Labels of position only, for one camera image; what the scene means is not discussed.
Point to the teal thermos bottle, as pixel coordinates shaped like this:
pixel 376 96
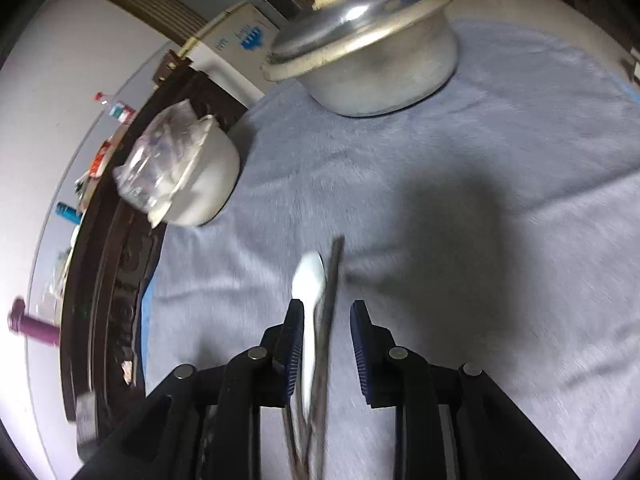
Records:
pixel 68 213

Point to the purple thermos bottle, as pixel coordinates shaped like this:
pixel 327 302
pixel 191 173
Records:
pixel 20 322

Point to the white chest freezer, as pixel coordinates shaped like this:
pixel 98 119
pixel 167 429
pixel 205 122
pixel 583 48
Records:
pixel 231 48

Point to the clear water bottle red cap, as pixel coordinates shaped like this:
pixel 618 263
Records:
pixel 116 109

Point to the white bowl with plastic bag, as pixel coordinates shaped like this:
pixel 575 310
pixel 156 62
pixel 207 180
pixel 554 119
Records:
pixel 181 170

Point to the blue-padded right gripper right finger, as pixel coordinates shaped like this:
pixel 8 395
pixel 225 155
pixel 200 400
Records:
pixel 449 424

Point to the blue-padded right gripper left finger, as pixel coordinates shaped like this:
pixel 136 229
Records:
pixel 205 424

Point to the grey felt table cloth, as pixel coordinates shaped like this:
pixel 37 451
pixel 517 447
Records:
pixel 495 223

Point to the dark chopstick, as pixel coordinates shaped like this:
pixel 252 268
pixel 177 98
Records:
pixel 316 435

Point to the dark wooden sideboard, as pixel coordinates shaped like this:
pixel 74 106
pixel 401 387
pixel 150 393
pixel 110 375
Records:
pixel 115 255

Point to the aluminium pot with lid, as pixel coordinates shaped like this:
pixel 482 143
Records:
pixel 364 58

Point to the white plastic spoon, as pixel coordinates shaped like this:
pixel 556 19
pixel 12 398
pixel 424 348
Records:
pixel 308 284

